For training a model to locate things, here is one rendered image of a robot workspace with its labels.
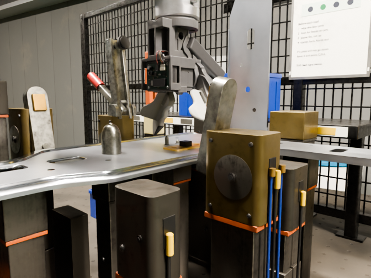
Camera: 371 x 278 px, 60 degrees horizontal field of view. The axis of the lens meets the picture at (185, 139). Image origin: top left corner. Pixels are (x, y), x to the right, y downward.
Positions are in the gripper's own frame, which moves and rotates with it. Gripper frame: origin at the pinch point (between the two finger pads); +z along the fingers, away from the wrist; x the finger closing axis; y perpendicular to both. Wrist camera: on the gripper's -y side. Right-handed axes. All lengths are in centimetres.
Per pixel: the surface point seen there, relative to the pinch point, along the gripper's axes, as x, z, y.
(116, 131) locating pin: -3.6, -2.1, 12.4
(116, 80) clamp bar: -18.9, -11.1, 1.3
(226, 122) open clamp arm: 12.4, -4.0, 4.9
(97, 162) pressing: 0.1, 1.6, 18.3
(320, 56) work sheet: 3, -19, -54
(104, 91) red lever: -24.6, -8.7, 0.7
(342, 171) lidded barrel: -25, 41, -179
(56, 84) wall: -432, -26, -183
